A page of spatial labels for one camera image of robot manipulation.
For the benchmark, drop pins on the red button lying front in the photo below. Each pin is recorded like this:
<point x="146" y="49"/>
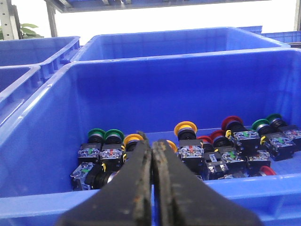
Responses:
<point x="259" y="164"/>

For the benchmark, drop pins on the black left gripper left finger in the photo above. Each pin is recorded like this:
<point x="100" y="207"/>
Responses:
<point x="125" y="201"/>

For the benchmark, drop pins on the yellow mushroom push button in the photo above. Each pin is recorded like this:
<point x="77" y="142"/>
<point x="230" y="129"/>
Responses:
<point x="190" y="150"/>

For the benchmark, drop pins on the blue source plastic bin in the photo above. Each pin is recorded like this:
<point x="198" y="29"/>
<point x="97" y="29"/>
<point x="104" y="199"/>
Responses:
<point x="40" y="141"/>

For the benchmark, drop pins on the blue crate background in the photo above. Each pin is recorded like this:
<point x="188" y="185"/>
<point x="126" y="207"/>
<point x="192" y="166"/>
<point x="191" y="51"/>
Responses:
<point x="285" y="37"/>

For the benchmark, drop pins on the red mushroom push button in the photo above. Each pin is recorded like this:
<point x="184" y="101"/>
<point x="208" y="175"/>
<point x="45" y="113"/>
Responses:
<point x="246" y="141"/>

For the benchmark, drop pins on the green push button right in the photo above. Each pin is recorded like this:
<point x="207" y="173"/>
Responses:
<point x="279" y="145"/>

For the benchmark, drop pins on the black button lying front-left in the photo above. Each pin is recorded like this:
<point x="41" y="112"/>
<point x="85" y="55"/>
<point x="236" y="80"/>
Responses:
<point x="90" y="176"/>

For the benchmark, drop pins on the green push button left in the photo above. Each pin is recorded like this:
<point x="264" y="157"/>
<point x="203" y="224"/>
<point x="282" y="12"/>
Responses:
<point x="90" y="151"/>

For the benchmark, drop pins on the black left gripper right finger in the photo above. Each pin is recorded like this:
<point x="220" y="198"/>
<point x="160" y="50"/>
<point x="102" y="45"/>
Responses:
<point x="184" y="200"/>

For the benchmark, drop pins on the green plant leaves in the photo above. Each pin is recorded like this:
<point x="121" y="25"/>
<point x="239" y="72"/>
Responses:
<point x="26" y="31"/>

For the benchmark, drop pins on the blue target plastic bin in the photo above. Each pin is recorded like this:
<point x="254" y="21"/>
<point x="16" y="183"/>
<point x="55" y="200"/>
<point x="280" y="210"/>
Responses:
<point x="178" y="42"/>

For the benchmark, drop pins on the red push button small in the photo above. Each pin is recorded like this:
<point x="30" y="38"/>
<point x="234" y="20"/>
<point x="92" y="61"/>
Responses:
<point x="214" y="166"/>

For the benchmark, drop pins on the green push button far-right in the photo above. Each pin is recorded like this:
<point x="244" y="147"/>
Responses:
<point x="293" y="132"/>

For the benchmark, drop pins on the blue far-left plastic bin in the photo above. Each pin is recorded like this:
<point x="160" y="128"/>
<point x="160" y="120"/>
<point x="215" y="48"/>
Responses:
<point x="49" y="53"/>

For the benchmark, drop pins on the metal rack post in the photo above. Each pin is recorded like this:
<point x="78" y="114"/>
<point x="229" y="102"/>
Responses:
<point x="8" y="20"/>

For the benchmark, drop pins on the yellow push button behind fingers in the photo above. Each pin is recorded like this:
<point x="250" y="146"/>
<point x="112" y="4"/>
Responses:
<point x="130" y="142"/>

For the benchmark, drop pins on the red push button middle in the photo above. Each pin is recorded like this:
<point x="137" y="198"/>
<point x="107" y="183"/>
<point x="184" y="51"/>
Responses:
<point x="224" y="147"/>

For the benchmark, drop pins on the blue near-left plastic bin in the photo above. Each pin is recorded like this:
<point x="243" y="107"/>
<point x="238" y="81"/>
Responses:
<point x="17" y="84"/>

